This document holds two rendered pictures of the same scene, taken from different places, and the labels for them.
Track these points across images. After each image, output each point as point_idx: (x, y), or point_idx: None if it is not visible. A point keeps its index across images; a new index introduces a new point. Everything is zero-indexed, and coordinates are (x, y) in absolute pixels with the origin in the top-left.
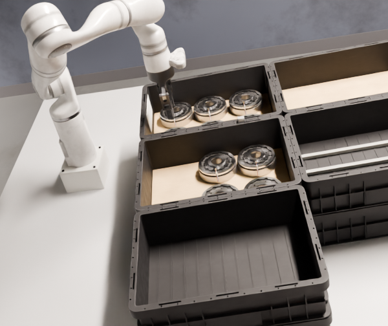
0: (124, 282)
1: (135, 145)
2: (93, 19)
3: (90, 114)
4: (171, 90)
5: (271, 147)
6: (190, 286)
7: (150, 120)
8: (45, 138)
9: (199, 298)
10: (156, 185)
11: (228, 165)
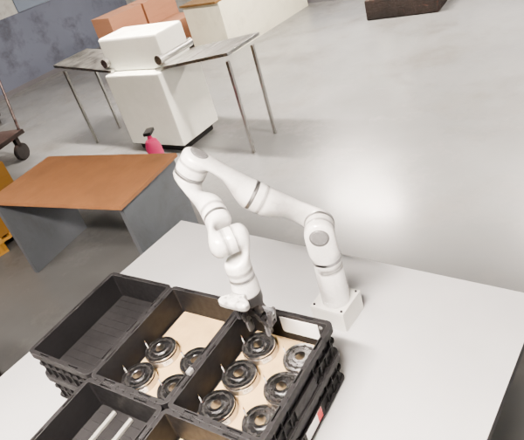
0: None
1: (361, 357)
2: (195, 193)
3: (463, 333)
4: (245, 313)
5: None
6: (127, 319)
7: (297, 331)
8: (442, 292)
9: (86, 298)
10: None
11: (183, 366)
